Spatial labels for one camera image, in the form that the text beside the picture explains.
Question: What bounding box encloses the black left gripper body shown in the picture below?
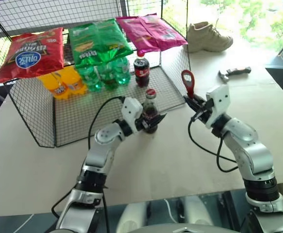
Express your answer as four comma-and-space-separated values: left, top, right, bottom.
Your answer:
135, 114, 157, 133

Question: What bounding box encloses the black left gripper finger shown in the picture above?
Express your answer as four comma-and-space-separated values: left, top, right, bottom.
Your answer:
152, 112, 168, 128

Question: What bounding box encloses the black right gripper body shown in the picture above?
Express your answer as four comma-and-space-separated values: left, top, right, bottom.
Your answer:
193, 98, 215, 122

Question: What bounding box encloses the glass cola bottle red cap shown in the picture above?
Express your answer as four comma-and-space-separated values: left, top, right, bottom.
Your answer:
141, 88, 160, 134

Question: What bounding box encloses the red bottle opener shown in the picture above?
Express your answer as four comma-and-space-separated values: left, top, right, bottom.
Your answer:
181, 69, 196, 98

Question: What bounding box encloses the plastic cola bottle red cap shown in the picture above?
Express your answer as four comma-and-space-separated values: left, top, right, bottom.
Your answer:
133, 50, 151, 88

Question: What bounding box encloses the green soda plastic bottle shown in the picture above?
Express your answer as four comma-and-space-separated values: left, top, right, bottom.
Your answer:
114, 57, 132, 86
96, 60, 117, 91
77, 66, 99, 93

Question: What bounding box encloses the orange soda plastic bottle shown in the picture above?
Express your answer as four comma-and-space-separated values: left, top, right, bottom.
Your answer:
59, 65, 88, 97
39, 70, 70, 100

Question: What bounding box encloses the beige sneaker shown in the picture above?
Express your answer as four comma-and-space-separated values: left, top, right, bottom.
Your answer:
187, 21, 234, 53

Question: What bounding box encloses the pink chip bag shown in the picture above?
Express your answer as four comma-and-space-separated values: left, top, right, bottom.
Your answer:
140, 14, 189, 52
115, 16, 162, 55

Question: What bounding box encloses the green chip bag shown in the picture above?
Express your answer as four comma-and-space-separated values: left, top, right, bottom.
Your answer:
93, 18, 134, 55
68, 23, 123, 69

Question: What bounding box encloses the white rounded shape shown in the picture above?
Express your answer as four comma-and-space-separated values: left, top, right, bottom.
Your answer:
118, 201, 147, 233
184, 196, 215, 227

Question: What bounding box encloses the grey robot torso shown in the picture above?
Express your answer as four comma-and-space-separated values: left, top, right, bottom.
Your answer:
141, 223, 235, 233

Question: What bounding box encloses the red chip bag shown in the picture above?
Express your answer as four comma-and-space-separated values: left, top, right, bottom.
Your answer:
0, 27, 65, 84

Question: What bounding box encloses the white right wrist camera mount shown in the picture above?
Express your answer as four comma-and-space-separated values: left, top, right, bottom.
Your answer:
204, 85, 230, 129

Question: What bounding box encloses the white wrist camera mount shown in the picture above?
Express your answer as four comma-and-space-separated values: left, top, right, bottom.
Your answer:
121, 97, 143, 133
204, 85, 230, 129

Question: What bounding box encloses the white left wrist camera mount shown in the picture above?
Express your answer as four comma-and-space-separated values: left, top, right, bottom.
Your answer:
121, 97, 143, 133

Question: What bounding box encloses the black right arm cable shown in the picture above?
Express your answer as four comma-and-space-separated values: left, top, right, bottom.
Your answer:
188, 116, 239, 173

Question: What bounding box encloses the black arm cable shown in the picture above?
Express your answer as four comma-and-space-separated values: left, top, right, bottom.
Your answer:
51, 96, 126, 233
188, 116, 239, 173

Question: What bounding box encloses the hammer with dark handle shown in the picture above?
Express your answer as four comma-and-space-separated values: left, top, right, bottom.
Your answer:
218, 67, 252, 84

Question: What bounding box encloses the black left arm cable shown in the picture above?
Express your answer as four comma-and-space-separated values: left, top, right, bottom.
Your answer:
51, 96, 126, 233

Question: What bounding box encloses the black wire mesh rack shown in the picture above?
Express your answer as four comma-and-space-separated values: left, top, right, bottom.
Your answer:
0, 0, 192, 149

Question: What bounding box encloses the white cable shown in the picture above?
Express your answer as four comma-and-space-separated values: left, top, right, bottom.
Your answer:
164, 199, 179, 224

